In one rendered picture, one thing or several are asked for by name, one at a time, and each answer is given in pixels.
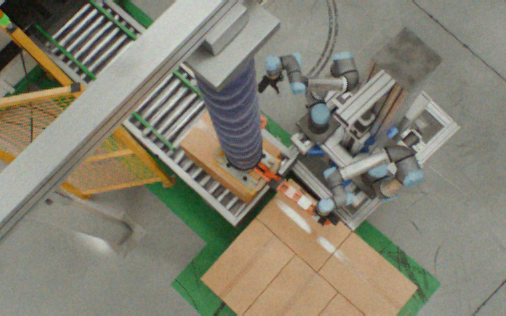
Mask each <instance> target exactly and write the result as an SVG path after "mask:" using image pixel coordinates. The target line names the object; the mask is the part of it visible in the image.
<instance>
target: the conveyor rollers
mask: <svg viewBox="0 0 506 316"><path fill-rule="evenodd" d="M91 7H92V5H91V4H90V3H88V2H87V3H85V4H84V5H83V7H82V8H80V9H79V10H78V11H77V13H76V14H74V15H73V16H72V17H71V18H70V19H68V20H67V21H66V23H65V24H64V25H62V26H61V27H60V29H59V30H58V31H55V33H54V34H53V35H52V36H51V37H52V38H54V39H55V41H56V40H57V39H58V38H59V37H60V36H61V35H62V34H63V33H64V32H66V31H67V30H68V29H69V28H70V27H71V26H72V25H73V24H74V23H75V22H76V21H77V20H78V19H79V18H80V17H82V16H83V14H85V13H86V12H87V11H88V10H89V8H91ZM99 13H100V12H99V11H98V10H97V9H96V8H94V9H93V10H92V11H91V12H90V13H89V14H88V15H87V16H86V17H85V18H83V20H81V21H80V22H79V23H78V24H77V25H76V26H75V27H74V28H73V29H72V31H70V32H69V33H68V34H66V36H64V37H63V38H62V39H61V41H60V42H58V43H59V44H60V45H61V46H62V47H64V46H65V45H66V43H67V42H69V41H70V40H71V39H72V37H73V36H75V35H77V34H78V32H79V31H81V30H82V29H83V27H84V26H85V25H87V24H88V23H89V21H90V20H92V19H93V18H94V17H95V16H96V15H97V14H99ZM106 19H107V18H106V17H105V16H104V15H103V14H101V15H100V17H99V18H98V19H97V20H95V21H94V22H93V23H92V24H91V25H89V27H88V28H87V29H86V30H85V31H83V33H82V34H81V35H80V36H78V38H77V39H75V40H74V41H73V42H72V43H71V44H70V45H69V46H68V47H66V51H67V52H68V53H72V51H73V50H74V49H75V48H76V47H78V45H79V44H80V43H81V42H83V40H84V39H85V38H87V37H88V36H89V35H90V34H91V33H92V32H93V31H94V30H95V29H96V28H97V27H98V26H99V25H100V24H101V23H102V22H103V21H104V20H106ZM112 25H114V24H113V23H112V22H111V21H110V20H109V21H108V22H107V23H106V25H104V26H102V27H101V28H100V30H99V31H97V32H96V33H95V35H94V36H92V37H91V38H90V39H89V41H88V42H86V43H85V44H84V45H83V47H80V48H79V49H78V51H77V52H76V53H74V54H73V55H72V56H73V57H74V58H75V59H79V58H80V57H81V56H82V55H83V53H85V52H86V51H87V50H88V49H89V48H90V47H91V46H92V45H94V44H95V42H97V41H98V40H99V39H100V37H101V36H103V35H104V34H105V33H106V31H108V30H109V29H110V28H111V26H112ZM120 31H121V30H120V29H119V28H118V27H116V28H115V29H114V30H113V31H111V33H110V34H109V35H107V36H106V37H105V38H104V39H103V40H102V41H101V42H100V43H99V44H98V45H97V46H96V47H95V48H94V49H93V50H92V51H91V52H90V53H89V54H88V55H87V56H86V57H85V58H84V59H82V60H81V61H80V63H81V64H83V66H85V65H86V64H88V63H89V61H90V60H91V59H93V58H94V57H95V55H97V54H98V53H100V51H101V50H102V49H103V48H105V47H106V45H107V44H108V43H109V42H111V40H112V39H113V38H114V37H116V36H117V34H118V33H119V32H120ZM126 39H128V36H127V35H126V34H125V33H123V35H122V36H121V37H119V38H118V39H117V41H116V42H114V43H113V44H112V46H111V47H110V48H107V49H106V51H105V52H104V53H102V54H101V55H100V57H99V58H98V59H96V60H95V62H94V63H93V64H91V65H90V66H89V68H88V70H89V71H90V72H91V73H93V72H94V71H95V70H96V69H97V68H98V67H99V66H100V64H102V63H103V62H104V61H105V60H106V59H107V58H108V57H109V56H110V55H111V54H112V53H113V52H114V51H115V50H116V49H117V48H118V47H119V46H120V45H121V44H122V43H123V42H124V41H125V40H126ZM133 43H134V41H133V40H132V39H131V40H130V41H129V42H128V43H127V44H126V45H125V46H124V47H123V48H122V49H121V50H120V51H119V52H118V53H117V54H116V55H115V56H114V57H113V58H112V59H111V60H110V61H109V62H108V63H107V64H106V65H105V66H104V67H103V68H102V69H101V70H99V71H98V72H97V73H96V74H95V76H96V77H97V78H98V77H99V76H100V75H101V74H102V73H104V72H105V71H106V70H107V69H108V68H109V67H110V66H111V65H112V64H113V63H114V62H115V61H116V60H117V59H118V58H119V57H120V56H121V55H122V54H123V53H124V52H125V51H126V50H127V49H128V48H129V47H130V46H131V45H132V44H133ZM173 77H174V76H173V74H171V75H170V76H168V78H167V79H166V80H165V81H163V82H162V84H161V85H160V86H159V87H157V89H156V90H155V91H154V92H152V93H151V95H150V96H149V97H148V98H146V99H145V101H144V102H143V103H142V104H140V106H139V107H138V108H137V109H135V110H134V111H135V112H136V113H137V114H138V113H139V112H140V110H141V109H143V108H144V107H145V106H146V104H148V103H149V102H150V101H151V99H152V98H154V97H155V96H156V95H157V93H158V92H160V91H161V90H162V88H163V87H165V86H166V85H167V84H168V82H169V81H171V80H172V79H173ZM182 83H183V82H182V81H179V79H177V80H176V81H174V82H173V84H172V85H171V86H170V87H168V89H167V91H166V92H164V93H163V94H162V96H161V97H160V98H158V99H157V101H156V102H155V103H154V104H152V105H151V107H150V108H149V109H147V110H146V112H145V113H144V114H143V115H141V117H142V118H143V119H144V120H147V119H148V118H149V117H150V116H151V114H152V113H153V112H154V111H155V110H156V109H157V108H158V107H159V106H160V105H161V104H162V103H163V102H164V101H165V100H166V99H167V98H168V97H169V96H170V95H171V94H172V93H173V92H174V91H175V90H176V89H177V88H178V87H179V86H180V85H181V84H182ZM189 91H190V88H189V87H186V86H185V87H184V88H183V89H182V90H181V91H180V92H179V93H178V94H177V95H176V96H175V97H174V98H173V99H172V100H171V101H170V102H169V103H168V104H167V105H166V106H165V107H164V108H163V109H162V110H161V111H160V112H159V113H158V114H157V115H156V116H155V117H154V118H153V119H152V120H151V122H150V123H149V124H150V125H151V126H152V127H154V126H156V125H157V123H158V122H159V121H160V120H162V118H163V117H164V116H165V115H167V114H168V112H169V111H170V110H171V109H173V107H174V106H175V105H176V104H178V103H179V101H180V99H181V98H183V97H184V96H185V94H186V93H188V92H189ZM198 97H199V96H197V95H196V93H192V94H191V95H190V97H189V98H187V99H186V100H185V103H184V104H182V105H181V106H180V107H179V109H177V110H176V111H175V112H174V113H173V115H171V116H170V117H169V118H168V120H166V121H165V122H164V123H163V124H162V126H160V127H159V128H158V129H157V131H158V132H159V133H160V134H161V135H162V133H163V132H164V131H166V130H167V129H168V127H169V126H171V125H172V124H173V122H174V121H175V120H177V119H178V117H179V115H181V114H182V113H183V112H184V111H185V109H187V108H188V107H189V106H190V104H192V103H193V102H194V101H195V100H196V98H198ZM204 105H205V104H204V102H203V100H202V99H201V101H200V102H199V103H198V104H196V106H195V107H194V108H193V109H191V110H190V112H189V113H188V114H187V115H186V116H185V118H184V119H183V120H181V121H180V122H179V124H178V125H177V126H175V127H174V128H173V130H172V131H170V132H169V133H168V135H167V136H166V137H164V138H166V139H167V140H168V142H170V141H171V140H172V139H173V137H175V136H176V135H177V134H178V133H179V131H181V130H182V128H183V127H184V126H185V125H186V124H187V123H188V122H189V121H190V120H191V119H192V118H193V117H194V116H195V115H196V114H197V113H198V112H199V111H200V110H201V109H202V108H203V107H204ZM206 111H207V110H206ZM206 111H205V112H204V113H203V114H202V115H204V114H205V113H206ZM202 115H201V116H202ZM201 116H200V117H199V118H198V119H197V120H196V121H195V123H194V124H193V125H192V126H190V128H189V129H188V130H187V131H185V133H184V134H183V135H182V136H181V137H179V139H178V140H177V141H176V142H174V143H173V146H174V147H175V148H176V149H178V148H179V147H180V145H179V142H180V141H181V140H182V139H183V138H184V137H185V135H186V134H187V133H188V132H189V131H190V129H191V128H192V127H193V126H195V125H196V122H197V121H198V120H200V119H201ZM186 156H187V155H186V153H185V151H184V150H183V151H182V152H181V153H179V155H178V156H177V157H176V158H175V159H173V161H174V163H176V164H177V165H179V163H180V162H181V161H182V160H183V159H185V157H186ZM194 164H195V163H194V162H193V161H192V160H190V159H189V160H188V161H187V162H186V164H185V165H184V166H183V167H182V169H183V170H185V172H187V171H188V170H189V169H190V167H191V166H192V165H194ZM202 171H203V170H202V169H201V167H200V166H198V167H197V168H196V170H194V171H193V172H192V173H191V174H190V176H191V178H193V179H194V180H195V179H196V177H197V176H199V175H200V174H201V172H202ZM211 179H212V176H210V175H209V174H208V173H207V175H206V176H204V177H203V178H202V179H201V181H199V182H198V183H199V185H200V186H201V187H204V186H205V185H206V184H207V182H208V181H210V180H211ZM221 185H222V184H221V183H220V182H218V181H215V182H214V183H213V184H212V186H211V187H209V188H208V189H207V192H208V193H210V194H211V195H212V193H213V192H215V191H216V190H217V189H218V187H220V186H221ZM229 192H230V191H229V189H227V188H226V187H225V188H224V189H223V191H222V192H220V193H219V194H218V197H217V198H216V200H217V201H218V202H219V203H221V202H222V201H223V198H225V197H226V196H227V195H228V194H229ZM239 199H240V198H238V197H237V196H235V195H234V196H233V197H232V198H231V199H230V200H229V202H228V203H226V204H225V205H224V208H225V209H228V210H229V209H231V208H232V207H233V206H234V204H235V203H236V202H237V201H238V200H239ZM247 206H248V205H247V204H246V203H245V202H244V203H242V204H241V205H240V207H239V208H238V209H236V211H235V212H234V214H233V215H234V217H236V218H237V217H238V216H239V215H240V214H241V213H242V211H243V210H244V209H245V208H246V207H247Z"/></svg>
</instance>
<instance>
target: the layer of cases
mask: <svg viewBox="0 0 506 316"><path fill-rule="evenodd" d="M311 216H312V215H311V214H309V213H308V212H307V211H305V210H304V209H301V208H300V206H298V205H297V203H295V202H294V201H293V200H292V199H290V198H288V197H287V196H286V195H284V193H283V192H281V191H279V192H278V193H277V194H276V195H275V196H274V197H273V199H272V200H271V201H270V202H269V203H267V205H266V207H265V208H264V209H262V211H261V212H260V213H259V214H258V215H257V216H256V218H255V219H254V220H252V221H251V224H250V225H248V226H247V227H246V228H245V230H244V231H243V232H242V233H241V234H240V236H238V237H237V238H236V239H235V241H234V242H233V243H232V244H231V245H230V246H229V248H228V249H227V250H226V251H225V252H224V253H223V254H222V255H221V257H220V258H219V259H218V260H217V261H216V262H215V263H214V264H213V265H212V267H211V268H210V269H209V270H207V271H206V274H205V275H203V276H202V277H201V280H202V281H204V282H205V283H206V285H207V286H208V287H210V288H211V289H212V291H213V292H215V293H216V294H217V296H218V297H219V298H222V299H223V301H224V302H225V303H227V304H228V306H229V307H230V308H231V309H233V310H234V312H235V313H236V314H238V315H239V316H395V315H396V314H398V312H399V310H400V309H401V308H402V307H403V306H404V303H406V302H407V301H408V300H409V298H410V297H411V296H412V294H413V293H414V292H415V290H416V289H417V288H418V287H417V286H415V284H413V283H412V282H411V281H410V280H409V279H407V278H406V277H405V276H404V275H403V274H401V273H400V272H399V270H398V269H395V268H394V267H393V265H392V264H389V263H388V261H387V260H386V259H385V258H382V256H381V255H380V254H379V253H377V252H376V251H375V250H374V249H372V248H371V247H370V246H369V245H368V244H366V242H364V241H363V240H362V239H361V238H360V237H359V236H357V235H356V234H355V233H354V232H353V231H352V232H351V230H350V229H349V228H348V227H347V226H346V225H344V224H343V223H342V222H341V221H340V222H339V223H338V224H337V225H333V224H332V223H330V224H329V225H324V226H323V227H322V225H321V224H317V222H316V221H315V220H314V219H313V220H312V217H311ZM350 232H351V233H350Z"/></svg>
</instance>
